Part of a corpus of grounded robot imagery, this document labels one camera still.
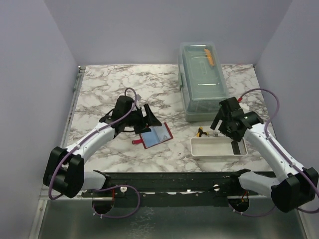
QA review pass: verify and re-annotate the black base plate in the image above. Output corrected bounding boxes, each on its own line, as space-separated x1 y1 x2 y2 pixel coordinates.
51 170 260 207

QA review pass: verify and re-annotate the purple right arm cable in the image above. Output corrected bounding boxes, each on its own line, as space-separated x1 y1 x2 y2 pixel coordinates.
231 88 319 217

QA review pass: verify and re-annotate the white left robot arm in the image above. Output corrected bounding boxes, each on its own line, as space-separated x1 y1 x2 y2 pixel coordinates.
43 104 161 200

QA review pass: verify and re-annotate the aluminium mounting rail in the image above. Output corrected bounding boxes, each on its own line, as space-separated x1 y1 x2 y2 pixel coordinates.
39 177 304 200

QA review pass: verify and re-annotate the orange tool inside box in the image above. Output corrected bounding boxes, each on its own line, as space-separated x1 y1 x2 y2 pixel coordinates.
204 48 215 67

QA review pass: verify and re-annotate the red leather card holder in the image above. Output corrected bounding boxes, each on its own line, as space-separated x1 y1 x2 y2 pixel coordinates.
132 122 173 149

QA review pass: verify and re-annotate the white plastic tray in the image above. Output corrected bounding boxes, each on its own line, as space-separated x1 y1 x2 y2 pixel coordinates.
190 137 248 158

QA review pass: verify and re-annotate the clear plastic storage box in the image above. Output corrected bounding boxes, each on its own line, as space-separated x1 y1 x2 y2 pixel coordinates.
177 42 229 122

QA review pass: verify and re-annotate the yellow black handled tool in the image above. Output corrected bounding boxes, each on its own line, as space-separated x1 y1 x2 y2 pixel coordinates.
196 127 209 137

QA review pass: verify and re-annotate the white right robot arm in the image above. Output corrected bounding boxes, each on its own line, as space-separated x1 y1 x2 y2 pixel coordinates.
211 108 319 213

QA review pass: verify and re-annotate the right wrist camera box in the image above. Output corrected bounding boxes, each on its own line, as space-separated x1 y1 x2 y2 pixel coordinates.
219 97 244 117

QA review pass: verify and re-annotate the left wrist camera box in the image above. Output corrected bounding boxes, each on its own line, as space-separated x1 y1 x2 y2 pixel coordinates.
111 96 134 120

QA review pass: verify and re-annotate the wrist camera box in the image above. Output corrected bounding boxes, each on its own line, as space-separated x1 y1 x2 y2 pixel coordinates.
219 97 244 117
111 96 134 120

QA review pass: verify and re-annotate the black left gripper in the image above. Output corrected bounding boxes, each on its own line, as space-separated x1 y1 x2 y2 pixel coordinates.
124 104 161 134

